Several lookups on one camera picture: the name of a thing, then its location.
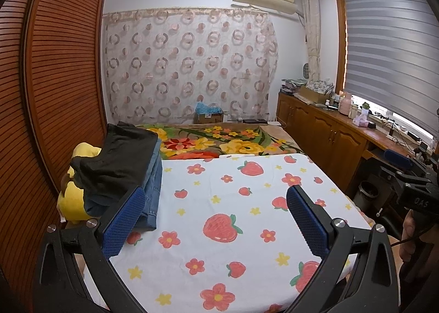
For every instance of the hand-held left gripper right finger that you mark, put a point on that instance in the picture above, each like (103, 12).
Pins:
(307, 224)

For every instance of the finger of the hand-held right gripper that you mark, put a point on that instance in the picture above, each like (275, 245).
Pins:
(398, 158)

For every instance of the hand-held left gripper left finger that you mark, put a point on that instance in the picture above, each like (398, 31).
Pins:
(123, 220)

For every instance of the black pants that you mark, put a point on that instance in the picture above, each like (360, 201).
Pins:
(116, 158)

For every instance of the person's right hand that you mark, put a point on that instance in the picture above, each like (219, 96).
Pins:
(408, 234)

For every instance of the dark blue folded jeans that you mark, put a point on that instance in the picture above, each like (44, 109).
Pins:
(151, 203)

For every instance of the black trash bin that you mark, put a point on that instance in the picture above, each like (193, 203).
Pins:
(368, 191)

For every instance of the purple tissue box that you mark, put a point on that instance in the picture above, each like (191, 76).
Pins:
(360, 121)

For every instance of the yellow plush toy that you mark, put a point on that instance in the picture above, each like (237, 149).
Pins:
(68, 206)

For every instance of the small potted plant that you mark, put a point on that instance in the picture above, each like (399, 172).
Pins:
(365, 110)

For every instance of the white strawberry flower bed sheet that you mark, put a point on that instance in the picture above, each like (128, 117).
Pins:
(257, 265)

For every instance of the pink bottle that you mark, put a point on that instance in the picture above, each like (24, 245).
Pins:
(345, 103)

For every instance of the light blue folded jeans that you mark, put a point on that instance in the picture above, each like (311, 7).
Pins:
(156, 152)

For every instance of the wooden cabinet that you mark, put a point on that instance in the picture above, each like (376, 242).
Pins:
(322, 134)

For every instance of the flat cardboard box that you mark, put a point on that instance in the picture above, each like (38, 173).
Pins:
(313, 93)

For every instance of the stack of floral fabrics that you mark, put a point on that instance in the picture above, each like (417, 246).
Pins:
(319, 85)

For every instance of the grey striped window blind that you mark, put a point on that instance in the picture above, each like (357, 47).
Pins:
(391, 49)

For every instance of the brown floral blanket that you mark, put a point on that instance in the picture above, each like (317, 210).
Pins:
(205, 141)

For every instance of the small cardboard box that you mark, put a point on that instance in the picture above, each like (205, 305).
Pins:
(207, 119)

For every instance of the cream tied curtain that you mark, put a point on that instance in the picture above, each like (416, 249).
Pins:
(312, 31)

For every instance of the wooden louvered wardrobe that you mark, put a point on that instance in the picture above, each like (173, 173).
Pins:
(51, 76)

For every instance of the wooden window frame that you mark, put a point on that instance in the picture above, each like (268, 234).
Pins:
(340, 42)

